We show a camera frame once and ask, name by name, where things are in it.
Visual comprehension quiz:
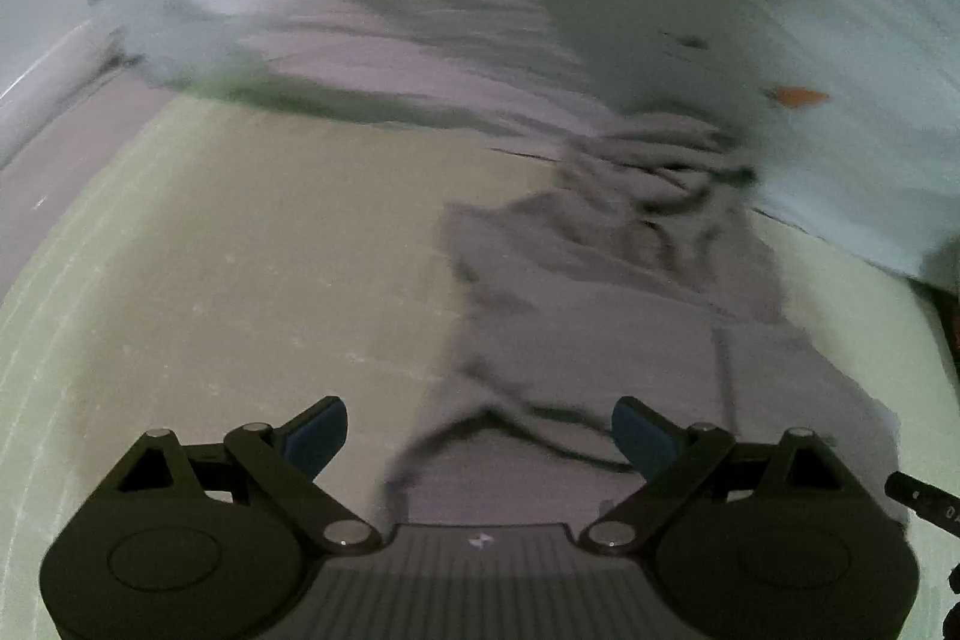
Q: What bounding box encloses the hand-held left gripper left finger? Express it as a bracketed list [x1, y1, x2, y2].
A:
[105, 395, 383, 552]

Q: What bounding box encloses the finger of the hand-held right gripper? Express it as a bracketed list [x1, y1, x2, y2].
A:
[883, 470, 960, 530]

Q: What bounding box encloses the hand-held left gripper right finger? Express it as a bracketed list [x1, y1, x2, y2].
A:
[581, 395, 865, 555]

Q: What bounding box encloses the grey hoodie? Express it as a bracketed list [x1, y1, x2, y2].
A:
[382, 111, 913, 530]

